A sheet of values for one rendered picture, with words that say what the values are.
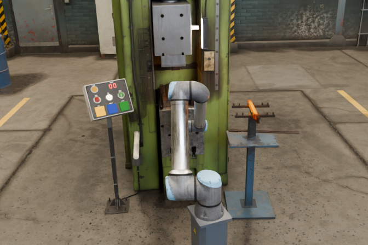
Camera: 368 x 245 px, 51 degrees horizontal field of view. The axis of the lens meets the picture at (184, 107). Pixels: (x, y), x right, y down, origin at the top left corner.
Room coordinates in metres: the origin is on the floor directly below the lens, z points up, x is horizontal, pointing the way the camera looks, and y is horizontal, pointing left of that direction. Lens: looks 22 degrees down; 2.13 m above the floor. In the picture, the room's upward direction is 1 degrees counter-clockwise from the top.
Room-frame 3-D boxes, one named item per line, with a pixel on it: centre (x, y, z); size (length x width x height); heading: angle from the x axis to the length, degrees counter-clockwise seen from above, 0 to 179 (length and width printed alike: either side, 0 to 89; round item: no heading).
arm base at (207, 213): (2.06, -0.14, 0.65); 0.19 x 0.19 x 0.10
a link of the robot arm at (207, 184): (2.06, -0.14, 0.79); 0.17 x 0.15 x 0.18; 89
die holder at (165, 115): (3.32, 0.04, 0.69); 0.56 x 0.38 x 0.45; 5
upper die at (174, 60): (3.31, 0.10, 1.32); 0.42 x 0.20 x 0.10; 5
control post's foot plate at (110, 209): (2.97, 0.63, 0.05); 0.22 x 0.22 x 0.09; 5
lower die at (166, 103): (3.31, 0.10, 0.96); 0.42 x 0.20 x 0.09; 5
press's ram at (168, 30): (3.31, 0.05, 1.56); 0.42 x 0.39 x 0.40; 5
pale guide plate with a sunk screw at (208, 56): (3.25, -0.22, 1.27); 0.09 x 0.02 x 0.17; 95
